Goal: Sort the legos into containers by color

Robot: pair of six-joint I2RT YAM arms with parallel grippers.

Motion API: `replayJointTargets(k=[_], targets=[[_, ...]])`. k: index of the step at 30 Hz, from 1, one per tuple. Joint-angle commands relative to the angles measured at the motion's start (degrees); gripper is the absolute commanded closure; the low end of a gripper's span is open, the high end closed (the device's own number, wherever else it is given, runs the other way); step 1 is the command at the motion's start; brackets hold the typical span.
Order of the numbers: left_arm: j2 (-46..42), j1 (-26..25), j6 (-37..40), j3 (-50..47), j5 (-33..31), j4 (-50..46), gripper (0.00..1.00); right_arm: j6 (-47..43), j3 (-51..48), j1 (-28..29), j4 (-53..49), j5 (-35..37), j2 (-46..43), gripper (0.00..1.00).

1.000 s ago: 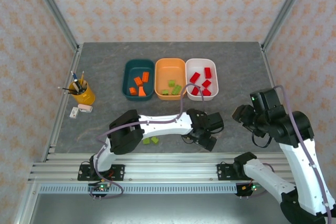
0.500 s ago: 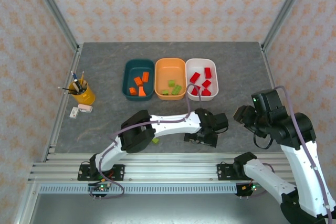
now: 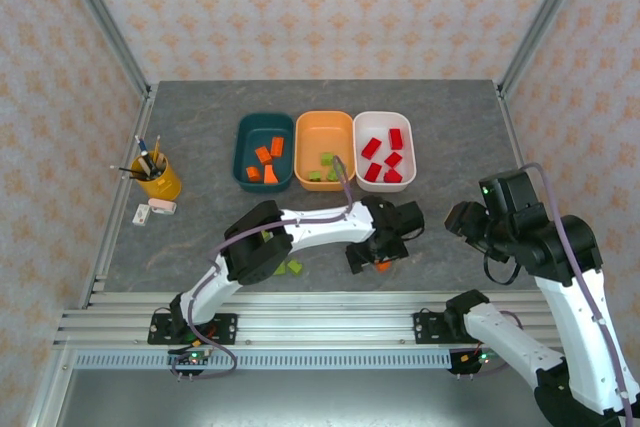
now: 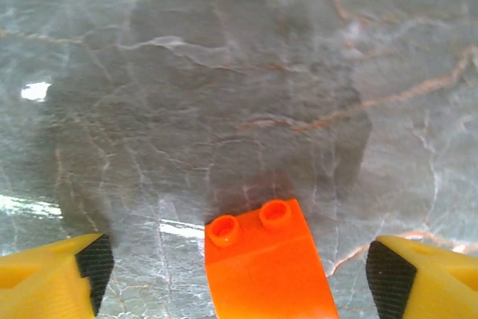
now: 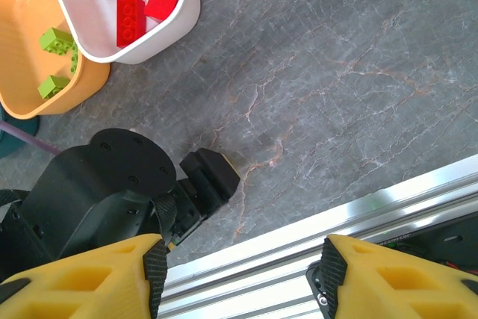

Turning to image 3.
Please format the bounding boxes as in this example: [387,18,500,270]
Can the pink white correction tape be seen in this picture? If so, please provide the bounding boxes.
[147,197,178,216]

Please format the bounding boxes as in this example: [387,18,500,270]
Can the yellow pen cup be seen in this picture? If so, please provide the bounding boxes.
[130,150,183,202]

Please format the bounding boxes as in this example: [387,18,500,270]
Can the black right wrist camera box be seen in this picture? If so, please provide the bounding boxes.
[478,169,540,221]

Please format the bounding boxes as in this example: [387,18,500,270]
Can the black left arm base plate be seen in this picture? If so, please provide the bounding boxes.
[147,313,238,346]

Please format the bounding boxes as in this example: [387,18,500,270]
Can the black looped cable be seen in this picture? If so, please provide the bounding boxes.
[482,245,522,287]

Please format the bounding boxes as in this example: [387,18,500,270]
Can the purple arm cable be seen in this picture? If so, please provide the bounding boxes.
[518,161,635,427]
[168,154,357,382]

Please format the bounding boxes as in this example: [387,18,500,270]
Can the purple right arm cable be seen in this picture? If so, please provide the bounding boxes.
[518,161,635,427]

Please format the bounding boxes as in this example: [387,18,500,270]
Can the left controller board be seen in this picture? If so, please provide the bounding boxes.
[169,346,211,378]

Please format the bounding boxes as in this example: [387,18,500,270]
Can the white pen blue cap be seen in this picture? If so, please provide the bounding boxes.
[133,134,154,171]

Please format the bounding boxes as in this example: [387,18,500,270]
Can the right controller board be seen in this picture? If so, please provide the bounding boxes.
[449,346,494,376]

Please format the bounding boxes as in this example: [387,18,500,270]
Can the controller board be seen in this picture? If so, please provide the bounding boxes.
[449,346,494,376]
[169,346,211,378]

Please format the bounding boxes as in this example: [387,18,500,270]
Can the aluminium front frame rail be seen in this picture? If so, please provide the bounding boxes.
[52,290,566,348]

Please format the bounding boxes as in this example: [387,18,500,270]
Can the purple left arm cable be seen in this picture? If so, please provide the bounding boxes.
[168,154,357,382]

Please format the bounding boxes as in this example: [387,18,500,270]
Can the orange plastic container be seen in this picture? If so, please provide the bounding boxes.
[293,110,357,193]

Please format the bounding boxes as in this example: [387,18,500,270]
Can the grey slotted cable duct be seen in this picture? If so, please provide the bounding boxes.
[74,350,454,371]

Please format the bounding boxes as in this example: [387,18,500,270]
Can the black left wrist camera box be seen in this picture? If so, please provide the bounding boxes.
[398,200,426,240]

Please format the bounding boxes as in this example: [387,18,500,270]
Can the black pen white tip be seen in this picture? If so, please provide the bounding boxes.
[109,164,149,181]

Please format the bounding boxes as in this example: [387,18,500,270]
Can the aluminium side rail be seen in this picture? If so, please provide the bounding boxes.
[78,84,159,309]
[494,81,526,168]

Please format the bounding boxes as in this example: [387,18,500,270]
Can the aluminium frame post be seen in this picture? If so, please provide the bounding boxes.
[497,0,599,98]
[52,0,154,98]

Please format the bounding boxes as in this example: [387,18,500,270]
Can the white plastic container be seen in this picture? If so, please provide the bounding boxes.
[352,110,418,194]

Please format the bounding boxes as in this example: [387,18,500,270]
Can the teal plastic container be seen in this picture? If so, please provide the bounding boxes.
[232,112,296,194]

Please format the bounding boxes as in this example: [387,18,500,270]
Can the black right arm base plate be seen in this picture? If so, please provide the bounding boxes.
[413,311,451,346]

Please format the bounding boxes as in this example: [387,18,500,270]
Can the black marker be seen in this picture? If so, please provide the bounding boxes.
[147,152,168,179]

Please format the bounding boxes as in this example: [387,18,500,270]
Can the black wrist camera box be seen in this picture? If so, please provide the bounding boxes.
[398,200,426,240]
[478,169,540,221]

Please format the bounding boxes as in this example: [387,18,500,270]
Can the grey metal base panel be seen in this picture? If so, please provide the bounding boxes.
[29,366,551,427]

